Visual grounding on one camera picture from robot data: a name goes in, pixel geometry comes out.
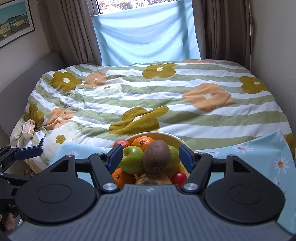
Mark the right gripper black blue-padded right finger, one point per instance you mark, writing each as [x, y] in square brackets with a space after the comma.
[200, 166]

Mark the cream fruit bowl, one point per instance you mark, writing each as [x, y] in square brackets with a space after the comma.
[170, 140]

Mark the orange at bowl left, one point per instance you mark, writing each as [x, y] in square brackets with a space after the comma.
[122, 178]

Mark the white crumpled packet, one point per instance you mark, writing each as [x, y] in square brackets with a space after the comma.
[28, 129]

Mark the brown drape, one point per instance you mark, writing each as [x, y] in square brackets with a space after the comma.
[69, 31]
[223, 30]

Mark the green apple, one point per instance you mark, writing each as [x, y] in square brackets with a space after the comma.
[174, 160]
[131, 162]

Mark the grey bed headboard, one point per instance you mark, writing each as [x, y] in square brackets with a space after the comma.
[15, 96]

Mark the person's left hand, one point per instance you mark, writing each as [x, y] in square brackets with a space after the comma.
[7, 222]

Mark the orange at bowl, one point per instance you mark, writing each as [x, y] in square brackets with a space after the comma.
[122, 178]
[142, 142]

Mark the brown kiwi fruit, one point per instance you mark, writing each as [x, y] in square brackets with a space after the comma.
[156, 157]

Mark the small reddish orange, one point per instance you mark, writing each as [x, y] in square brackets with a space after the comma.
[124, 143]

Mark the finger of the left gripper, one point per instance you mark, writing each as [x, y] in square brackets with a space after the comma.
[8, 154]
[14, 179]

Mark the brown right drape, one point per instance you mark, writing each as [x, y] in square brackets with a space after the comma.
[223, 30]

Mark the framed wall picture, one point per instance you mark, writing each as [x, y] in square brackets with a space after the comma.
[16, 21]

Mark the green apple in bowl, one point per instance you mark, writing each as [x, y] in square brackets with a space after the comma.
[174, 160]

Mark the light blue window curtain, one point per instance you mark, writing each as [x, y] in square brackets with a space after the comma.
[158, 32]

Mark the large yellow-brown apple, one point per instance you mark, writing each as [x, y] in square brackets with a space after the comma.
[153, 179]

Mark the red cherry tomato right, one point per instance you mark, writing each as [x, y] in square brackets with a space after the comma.
[179, 179]

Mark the floral striped duvet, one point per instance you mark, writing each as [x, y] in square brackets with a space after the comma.
[206, 103]

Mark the orange at bowl back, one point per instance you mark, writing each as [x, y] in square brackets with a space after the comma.
[142, 142]

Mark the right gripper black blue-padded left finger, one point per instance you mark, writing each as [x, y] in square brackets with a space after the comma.
[101, 166]

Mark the brown left drape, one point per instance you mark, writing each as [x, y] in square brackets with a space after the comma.
[69, 31]

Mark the light blue daisy cloth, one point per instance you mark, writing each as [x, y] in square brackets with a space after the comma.
[270, 155]

